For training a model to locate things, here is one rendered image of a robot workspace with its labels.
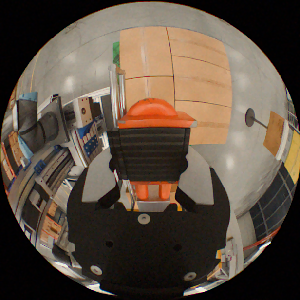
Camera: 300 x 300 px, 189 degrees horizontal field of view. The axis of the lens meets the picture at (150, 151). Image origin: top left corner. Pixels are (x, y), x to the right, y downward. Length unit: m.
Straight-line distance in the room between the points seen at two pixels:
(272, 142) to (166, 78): 1.66
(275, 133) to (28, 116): 2.17
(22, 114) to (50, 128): 0.20
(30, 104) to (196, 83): 0.99
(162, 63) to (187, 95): 0.32
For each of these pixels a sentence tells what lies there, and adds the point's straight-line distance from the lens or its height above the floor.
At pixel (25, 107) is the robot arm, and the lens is 0.42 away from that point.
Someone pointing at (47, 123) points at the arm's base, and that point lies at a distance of 0.51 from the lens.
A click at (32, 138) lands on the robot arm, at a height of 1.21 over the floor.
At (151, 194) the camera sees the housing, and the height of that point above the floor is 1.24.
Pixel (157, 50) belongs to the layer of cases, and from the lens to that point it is 0.91.
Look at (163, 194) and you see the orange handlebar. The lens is 0.18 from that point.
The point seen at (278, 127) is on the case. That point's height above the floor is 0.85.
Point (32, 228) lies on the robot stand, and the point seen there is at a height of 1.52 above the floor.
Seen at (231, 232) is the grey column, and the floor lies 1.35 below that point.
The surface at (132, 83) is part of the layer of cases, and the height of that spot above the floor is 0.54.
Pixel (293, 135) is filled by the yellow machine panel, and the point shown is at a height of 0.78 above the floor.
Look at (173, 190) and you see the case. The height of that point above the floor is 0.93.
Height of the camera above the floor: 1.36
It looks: 58 degrees down
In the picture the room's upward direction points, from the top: 179 degrees counter-clockwise
